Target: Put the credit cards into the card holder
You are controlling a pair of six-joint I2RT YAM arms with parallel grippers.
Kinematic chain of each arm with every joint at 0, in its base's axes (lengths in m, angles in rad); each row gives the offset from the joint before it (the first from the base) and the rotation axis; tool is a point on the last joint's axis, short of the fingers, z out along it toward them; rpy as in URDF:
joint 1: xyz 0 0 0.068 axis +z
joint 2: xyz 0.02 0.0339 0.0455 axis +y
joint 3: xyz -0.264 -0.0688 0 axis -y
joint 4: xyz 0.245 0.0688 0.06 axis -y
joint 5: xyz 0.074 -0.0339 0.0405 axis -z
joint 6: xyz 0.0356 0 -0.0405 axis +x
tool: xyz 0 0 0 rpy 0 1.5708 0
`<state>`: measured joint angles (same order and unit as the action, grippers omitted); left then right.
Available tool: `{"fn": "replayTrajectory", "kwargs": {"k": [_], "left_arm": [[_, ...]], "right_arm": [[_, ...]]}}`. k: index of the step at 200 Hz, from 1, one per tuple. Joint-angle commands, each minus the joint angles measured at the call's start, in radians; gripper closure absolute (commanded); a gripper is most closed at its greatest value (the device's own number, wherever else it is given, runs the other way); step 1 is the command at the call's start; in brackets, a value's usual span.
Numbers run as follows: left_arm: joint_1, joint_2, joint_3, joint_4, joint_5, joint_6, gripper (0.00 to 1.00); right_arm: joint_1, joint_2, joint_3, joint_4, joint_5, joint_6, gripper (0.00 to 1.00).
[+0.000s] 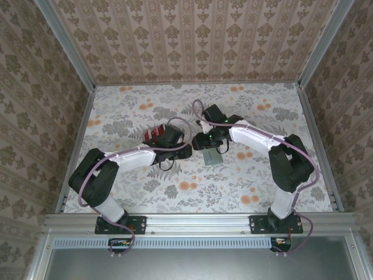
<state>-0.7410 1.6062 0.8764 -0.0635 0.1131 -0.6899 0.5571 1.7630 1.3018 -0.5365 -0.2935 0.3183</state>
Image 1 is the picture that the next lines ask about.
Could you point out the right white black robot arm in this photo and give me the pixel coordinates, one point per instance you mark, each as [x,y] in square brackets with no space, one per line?
[250,143]

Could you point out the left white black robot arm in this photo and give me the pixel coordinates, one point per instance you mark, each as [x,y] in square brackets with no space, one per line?
[131,159]

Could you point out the red credit card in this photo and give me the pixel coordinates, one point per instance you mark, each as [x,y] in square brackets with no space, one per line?
[159,132]
[149,134]

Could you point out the floral table cover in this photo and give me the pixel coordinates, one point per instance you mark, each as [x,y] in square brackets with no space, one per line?
[204,198]

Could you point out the left black connector box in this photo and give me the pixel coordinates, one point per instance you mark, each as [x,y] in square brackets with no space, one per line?
[119,245]

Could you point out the black connector box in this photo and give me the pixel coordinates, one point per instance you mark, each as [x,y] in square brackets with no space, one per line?
[281,244]
[119,245]

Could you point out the grey metal panel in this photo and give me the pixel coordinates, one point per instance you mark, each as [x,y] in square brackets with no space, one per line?
[198,265]

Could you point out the right black connector box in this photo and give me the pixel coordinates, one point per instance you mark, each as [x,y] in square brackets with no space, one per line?
[281,244]

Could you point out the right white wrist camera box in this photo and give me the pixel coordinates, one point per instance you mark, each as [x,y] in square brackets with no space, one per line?
[205,126]

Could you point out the aluminium table end rail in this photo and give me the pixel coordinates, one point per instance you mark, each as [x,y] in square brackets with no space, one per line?
[145,83]

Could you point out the aluminium mounting rail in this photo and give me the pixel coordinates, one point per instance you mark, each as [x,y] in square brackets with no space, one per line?
[198,223]

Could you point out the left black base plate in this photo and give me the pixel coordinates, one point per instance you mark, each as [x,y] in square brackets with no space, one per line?
[140,224]

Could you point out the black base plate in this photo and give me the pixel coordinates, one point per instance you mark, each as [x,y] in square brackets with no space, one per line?
[140,224]
[256,224]

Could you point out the left aluminium table side rail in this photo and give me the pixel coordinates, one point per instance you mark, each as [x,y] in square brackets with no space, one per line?
[77,146]

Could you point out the aluminium table side rail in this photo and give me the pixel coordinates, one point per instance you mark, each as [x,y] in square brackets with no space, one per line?
[77,146]
[319,146]

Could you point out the right aluminium table side rail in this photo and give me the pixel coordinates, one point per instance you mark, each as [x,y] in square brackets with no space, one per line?
[319,146]

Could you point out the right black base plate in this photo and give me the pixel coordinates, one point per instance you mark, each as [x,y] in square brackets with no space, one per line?
[256,224]

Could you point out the right aluminium frame post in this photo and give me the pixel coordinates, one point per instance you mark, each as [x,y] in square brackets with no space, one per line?
[324,43]

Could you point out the aluminium frame post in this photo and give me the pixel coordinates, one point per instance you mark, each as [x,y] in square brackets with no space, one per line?
[324,43]
[70,46]

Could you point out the left aluminium frame post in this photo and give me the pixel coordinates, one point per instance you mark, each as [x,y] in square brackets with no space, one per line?
[70,46]

